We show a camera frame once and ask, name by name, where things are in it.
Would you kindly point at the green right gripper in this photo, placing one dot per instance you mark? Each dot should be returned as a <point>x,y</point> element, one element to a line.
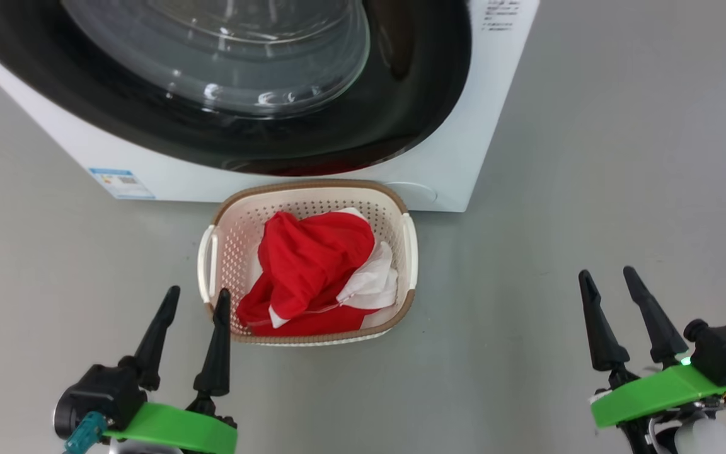
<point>659,394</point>

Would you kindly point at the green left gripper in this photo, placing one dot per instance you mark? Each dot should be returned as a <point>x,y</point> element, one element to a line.
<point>174,429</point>

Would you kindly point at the white garment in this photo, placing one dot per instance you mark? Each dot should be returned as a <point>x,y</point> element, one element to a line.
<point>375,284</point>

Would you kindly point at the black round glass washer door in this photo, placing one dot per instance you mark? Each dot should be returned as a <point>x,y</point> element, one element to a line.
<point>369,126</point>

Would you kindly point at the cream perforated laundry basket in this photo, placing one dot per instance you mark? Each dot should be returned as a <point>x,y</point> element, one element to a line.
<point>237,239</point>

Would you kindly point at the white front-load washing machine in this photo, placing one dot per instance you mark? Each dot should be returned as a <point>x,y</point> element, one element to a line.
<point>501,94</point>

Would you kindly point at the blue energy label sticker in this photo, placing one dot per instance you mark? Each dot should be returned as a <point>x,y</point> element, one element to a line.
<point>122,184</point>

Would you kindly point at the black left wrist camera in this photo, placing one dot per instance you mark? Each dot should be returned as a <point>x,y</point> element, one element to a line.
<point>101,394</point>

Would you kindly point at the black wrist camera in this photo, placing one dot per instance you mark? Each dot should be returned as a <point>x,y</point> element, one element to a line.
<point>725,350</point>
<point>101,394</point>

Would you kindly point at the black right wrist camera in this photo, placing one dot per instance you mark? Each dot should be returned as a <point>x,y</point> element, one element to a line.
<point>725,350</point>

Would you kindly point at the teal left camera connector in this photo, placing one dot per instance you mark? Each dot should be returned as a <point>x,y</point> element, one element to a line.
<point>86,432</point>

